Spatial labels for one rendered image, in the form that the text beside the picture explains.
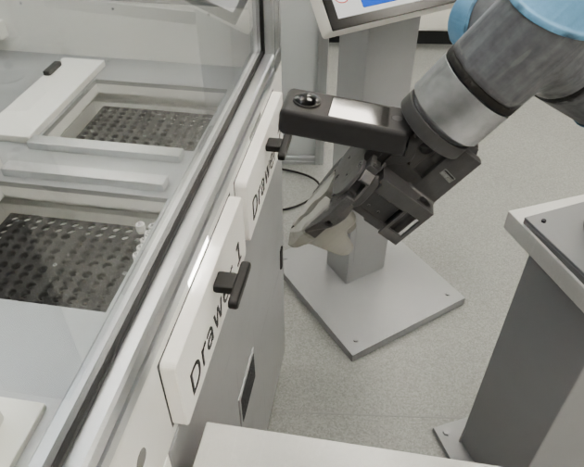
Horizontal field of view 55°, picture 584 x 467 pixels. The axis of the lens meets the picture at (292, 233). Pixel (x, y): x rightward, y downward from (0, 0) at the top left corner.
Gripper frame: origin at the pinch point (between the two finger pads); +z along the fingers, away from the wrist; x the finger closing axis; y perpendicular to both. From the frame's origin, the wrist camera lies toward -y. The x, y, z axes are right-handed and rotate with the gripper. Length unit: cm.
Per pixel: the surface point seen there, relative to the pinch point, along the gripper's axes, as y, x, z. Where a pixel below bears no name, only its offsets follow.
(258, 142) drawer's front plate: -4.2, 28.4, 11.3
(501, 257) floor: 105, 113, 48
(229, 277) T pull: -1.4, 0.6, 11.4
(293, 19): 0, 162, 45
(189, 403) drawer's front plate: 1.1, -12.7, 17.9
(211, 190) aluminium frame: -8.5, 7.3, 7.0
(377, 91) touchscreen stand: 22, 90, 18
